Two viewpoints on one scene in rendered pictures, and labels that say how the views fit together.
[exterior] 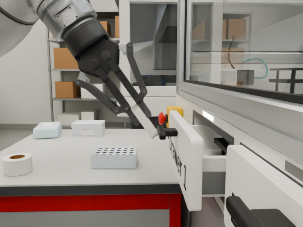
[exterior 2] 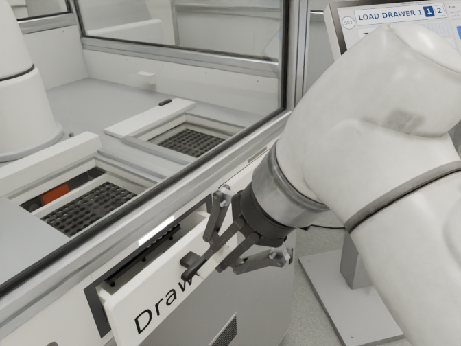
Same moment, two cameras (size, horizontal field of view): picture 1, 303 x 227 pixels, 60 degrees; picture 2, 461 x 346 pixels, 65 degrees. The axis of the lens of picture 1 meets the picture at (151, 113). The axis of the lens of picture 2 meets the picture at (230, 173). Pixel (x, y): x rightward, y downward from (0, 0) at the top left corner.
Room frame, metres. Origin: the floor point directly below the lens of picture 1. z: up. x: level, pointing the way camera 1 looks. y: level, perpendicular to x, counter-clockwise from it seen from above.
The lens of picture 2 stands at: (0.79, 0.30, 1.33)
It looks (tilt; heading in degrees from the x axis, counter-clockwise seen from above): 31 degrees down; 220
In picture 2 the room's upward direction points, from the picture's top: 3 degrees counter-clockwise
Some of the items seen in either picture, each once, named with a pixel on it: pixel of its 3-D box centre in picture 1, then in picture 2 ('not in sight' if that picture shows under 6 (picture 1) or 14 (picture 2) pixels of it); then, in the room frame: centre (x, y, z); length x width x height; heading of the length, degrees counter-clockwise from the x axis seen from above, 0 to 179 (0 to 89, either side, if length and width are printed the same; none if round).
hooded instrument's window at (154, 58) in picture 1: (196, 59); not in sight; (2.22, -0.38, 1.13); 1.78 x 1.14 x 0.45; 2
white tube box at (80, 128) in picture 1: (89, 127); not in sight; (1.11, 0.27, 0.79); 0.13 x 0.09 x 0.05; 92
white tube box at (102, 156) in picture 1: (115, 156); not in sight; (0.73, 0.11, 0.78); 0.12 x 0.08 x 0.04; 91
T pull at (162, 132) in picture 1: (167, 132); (193, 261); (0.49, -0.03, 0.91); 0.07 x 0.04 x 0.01; 2
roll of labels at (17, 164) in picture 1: (17, 164); not in sight; (0.67, 0.35, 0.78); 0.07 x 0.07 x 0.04
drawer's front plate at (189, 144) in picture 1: (181, 147); (183, 269); (0.50, -0.06, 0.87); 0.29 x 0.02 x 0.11; 2
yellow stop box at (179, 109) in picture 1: (173, 118); not in sight; (0.83, -0.07, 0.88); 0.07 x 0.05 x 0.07; 2
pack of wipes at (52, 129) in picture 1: (48, 129); not in sight; (1.09, 0.44, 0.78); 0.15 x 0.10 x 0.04; 12
